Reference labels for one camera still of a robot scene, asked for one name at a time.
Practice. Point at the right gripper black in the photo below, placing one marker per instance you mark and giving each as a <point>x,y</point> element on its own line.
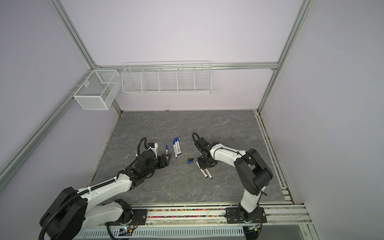
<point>202,166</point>

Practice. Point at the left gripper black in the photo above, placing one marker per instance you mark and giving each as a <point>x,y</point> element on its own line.
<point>163,161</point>

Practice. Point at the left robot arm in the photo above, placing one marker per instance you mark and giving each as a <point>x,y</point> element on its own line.
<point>74,211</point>

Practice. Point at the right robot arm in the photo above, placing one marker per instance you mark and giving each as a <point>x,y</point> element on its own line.
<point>255,175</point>

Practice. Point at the white mesh box basket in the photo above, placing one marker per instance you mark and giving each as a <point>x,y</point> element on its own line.
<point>99,90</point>

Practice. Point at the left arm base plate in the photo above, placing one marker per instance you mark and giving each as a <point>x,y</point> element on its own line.
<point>137,217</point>

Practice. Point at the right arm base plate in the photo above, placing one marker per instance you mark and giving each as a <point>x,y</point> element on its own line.
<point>239,215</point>

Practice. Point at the white wire wall basket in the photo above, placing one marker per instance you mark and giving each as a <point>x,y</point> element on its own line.
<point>167,77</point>

